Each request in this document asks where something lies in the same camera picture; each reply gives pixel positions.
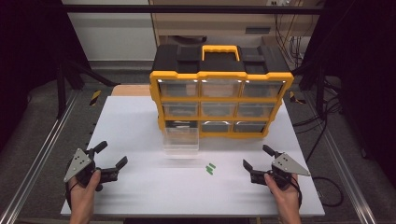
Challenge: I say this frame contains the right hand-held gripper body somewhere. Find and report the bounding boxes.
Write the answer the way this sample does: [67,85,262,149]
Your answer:
[249,151,312,190]

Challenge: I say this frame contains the yellow black drawer organizer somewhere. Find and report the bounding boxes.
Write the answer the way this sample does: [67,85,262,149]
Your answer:
[148,44,295,140]

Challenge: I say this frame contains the yellow carry handle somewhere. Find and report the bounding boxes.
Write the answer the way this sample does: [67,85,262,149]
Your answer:
[201,45,241,63]

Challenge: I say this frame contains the wooden desk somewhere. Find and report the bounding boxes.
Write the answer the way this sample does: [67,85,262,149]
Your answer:
[148,0,321,48]

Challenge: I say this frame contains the person's left hand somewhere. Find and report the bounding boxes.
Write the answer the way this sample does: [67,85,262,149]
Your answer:
[68,169,102,209]

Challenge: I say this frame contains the black floor cable loop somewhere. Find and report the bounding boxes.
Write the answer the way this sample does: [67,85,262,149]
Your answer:
[311,176,345,208]

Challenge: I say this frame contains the grey label plate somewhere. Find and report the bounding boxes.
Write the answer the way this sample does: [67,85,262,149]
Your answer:
[245,27,271,35]

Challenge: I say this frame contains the black metal stand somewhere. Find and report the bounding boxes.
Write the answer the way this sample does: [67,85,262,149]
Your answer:
[55,59,120,119]
[292,59,328,119]

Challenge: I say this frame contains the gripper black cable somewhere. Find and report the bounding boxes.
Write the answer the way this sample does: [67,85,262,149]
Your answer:
[64,181,78,210]
[289,174,304,209]

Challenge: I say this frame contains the grid of small closed drawers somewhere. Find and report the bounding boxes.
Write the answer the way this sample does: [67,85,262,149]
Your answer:
[158,78,285,134]

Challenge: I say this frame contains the person's right hand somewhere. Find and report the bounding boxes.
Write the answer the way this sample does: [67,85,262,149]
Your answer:
[263,173,302,213]

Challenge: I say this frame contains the bundle of hanging cables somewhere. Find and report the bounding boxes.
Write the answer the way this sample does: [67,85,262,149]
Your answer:
[274,12,307,64]

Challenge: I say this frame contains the white power strip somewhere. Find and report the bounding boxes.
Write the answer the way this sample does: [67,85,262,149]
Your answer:
[265,0,295,7]

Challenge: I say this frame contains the yellow black hazard tape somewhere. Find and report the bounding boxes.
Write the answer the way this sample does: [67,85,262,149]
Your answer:
[289,91,306,105]
[89,90,103,106]

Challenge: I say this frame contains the clear plastic drawer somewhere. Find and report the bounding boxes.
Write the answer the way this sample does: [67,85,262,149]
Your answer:
[162,120,200,157]

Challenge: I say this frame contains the black curtain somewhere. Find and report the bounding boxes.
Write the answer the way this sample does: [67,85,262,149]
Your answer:
[0,0,92,150]
[303,0,396,181]

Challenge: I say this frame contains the white cabinet panel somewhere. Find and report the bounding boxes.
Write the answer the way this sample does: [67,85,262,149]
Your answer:
[61,0,158,62]

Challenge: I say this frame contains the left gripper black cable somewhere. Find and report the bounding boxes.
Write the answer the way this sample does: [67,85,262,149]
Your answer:
[64,181,78,210]

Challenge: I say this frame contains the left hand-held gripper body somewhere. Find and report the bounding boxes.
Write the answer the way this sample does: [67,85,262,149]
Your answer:
[64,147,120,192]

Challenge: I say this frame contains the black horizontal bar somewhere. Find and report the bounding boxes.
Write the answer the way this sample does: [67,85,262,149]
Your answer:
[60,4,326,15]

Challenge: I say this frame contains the aluminium rail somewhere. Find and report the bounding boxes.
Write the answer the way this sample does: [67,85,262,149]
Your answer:
[303,90,379,224]
[0,89,79,224]

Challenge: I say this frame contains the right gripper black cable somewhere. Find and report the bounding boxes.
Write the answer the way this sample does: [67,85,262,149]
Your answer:
[289,174,304,209]

